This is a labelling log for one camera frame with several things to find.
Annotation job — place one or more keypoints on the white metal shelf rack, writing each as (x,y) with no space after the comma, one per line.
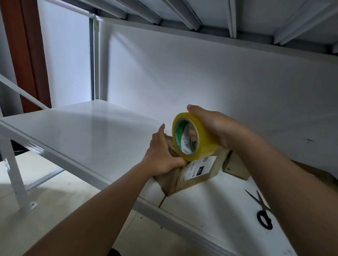
(66,126)

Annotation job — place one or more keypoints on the long cardboard box white label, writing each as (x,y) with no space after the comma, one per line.
(186,173)

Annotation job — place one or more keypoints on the perforated white metal rack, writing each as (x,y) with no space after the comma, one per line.
(1,156)

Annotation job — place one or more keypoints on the person's left hand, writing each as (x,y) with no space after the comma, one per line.
(160,154)

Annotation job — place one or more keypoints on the yellow tape roll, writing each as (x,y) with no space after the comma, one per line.
(205,143)

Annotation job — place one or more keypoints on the person's right hand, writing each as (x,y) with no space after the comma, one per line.
(220,125)

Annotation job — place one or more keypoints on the small cardboard box red label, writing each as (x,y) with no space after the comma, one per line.
(238,165)

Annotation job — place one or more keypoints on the person's right forearm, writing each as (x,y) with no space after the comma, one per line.
(296,203)

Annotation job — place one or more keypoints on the person's left forearm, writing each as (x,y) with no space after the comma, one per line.
(89,224)

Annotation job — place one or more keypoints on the red-brown door frame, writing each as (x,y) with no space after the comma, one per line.
(28,49)

